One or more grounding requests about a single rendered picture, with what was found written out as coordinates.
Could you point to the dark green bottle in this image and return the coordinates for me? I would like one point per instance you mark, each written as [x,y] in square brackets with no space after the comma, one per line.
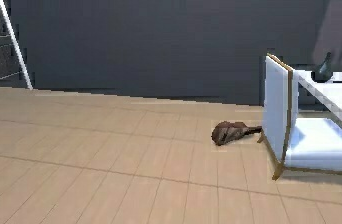
[324,70]

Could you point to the white table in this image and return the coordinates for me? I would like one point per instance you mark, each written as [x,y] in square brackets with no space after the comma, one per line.
[340,98]

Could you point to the white frame shelf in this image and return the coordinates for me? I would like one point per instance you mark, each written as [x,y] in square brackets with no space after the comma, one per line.
[14,46]

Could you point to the white chair with wooden frame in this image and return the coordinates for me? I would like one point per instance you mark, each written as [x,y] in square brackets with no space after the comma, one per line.
[312,146]

